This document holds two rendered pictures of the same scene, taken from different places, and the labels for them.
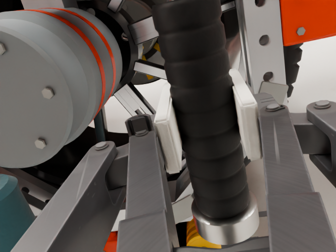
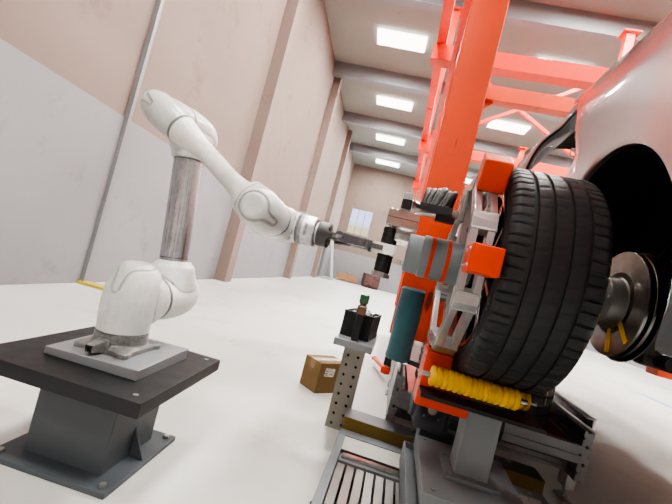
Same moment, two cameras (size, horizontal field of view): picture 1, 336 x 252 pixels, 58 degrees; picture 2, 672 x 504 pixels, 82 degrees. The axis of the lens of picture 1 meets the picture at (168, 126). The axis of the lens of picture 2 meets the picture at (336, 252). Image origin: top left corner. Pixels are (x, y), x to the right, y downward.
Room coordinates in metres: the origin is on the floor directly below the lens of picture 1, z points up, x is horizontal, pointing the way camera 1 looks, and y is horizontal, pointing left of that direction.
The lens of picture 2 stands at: (0.05, -1.14, 0.75)
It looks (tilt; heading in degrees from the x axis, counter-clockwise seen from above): 2 degrees up; 91
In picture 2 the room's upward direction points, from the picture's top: 14 degrees clockwise
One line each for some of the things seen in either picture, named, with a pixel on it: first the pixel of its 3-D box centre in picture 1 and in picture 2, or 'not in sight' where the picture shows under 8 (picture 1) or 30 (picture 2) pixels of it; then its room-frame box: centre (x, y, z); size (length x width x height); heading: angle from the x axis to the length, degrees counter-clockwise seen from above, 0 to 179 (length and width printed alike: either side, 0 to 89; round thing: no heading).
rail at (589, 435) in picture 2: not in sight; (506, 374); (1.45, 1.73, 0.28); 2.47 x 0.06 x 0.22; 81
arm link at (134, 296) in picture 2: not in sight; (133, 295); (-0.57, 0.10, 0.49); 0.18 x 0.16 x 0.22; 78
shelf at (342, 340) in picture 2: not in sight; (357, 338); (0.23, 0.73, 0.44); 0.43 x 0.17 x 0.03; 81
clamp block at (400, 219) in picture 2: not in sight; (403, 219); (0.20, -0.03, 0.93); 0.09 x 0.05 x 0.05; 171
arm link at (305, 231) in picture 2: not in sight; (309, 230); (-0.06, 0.01, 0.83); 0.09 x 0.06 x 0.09; 81
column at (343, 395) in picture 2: not in sight; (347, 382); (0.23, 0.76, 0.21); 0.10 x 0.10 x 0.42; 81
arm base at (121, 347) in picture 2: not in sight; (116, 339); (-0.57, 0.07, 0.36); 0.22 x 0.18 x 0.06; 81
